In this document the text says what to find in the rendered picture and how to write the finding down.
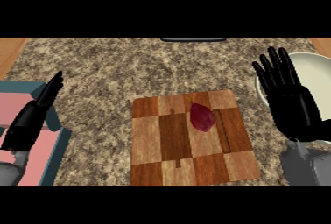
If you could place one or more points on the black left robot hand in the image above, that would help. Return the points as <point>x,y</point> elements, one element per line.
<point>28,122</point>

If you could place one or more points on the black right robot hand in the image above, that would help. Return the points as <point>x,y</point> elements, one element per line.
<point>294,105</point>

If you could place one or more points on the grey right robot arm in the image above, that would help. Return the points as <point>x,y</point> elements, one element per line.
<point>307,166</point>

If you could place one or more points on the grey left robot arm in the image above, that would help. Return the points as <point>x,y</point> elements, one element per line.
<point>13,167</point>

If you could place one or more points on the dark red pear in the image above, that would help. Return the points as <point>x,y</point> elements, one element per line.
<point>203,117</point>

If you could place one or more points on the checkered wooden cutting board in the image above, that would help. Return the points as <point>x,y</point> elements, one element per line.
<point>190,138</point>

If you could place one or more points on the dark grey appliance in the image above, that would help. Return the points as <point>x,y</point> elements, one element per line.
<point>193,39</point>

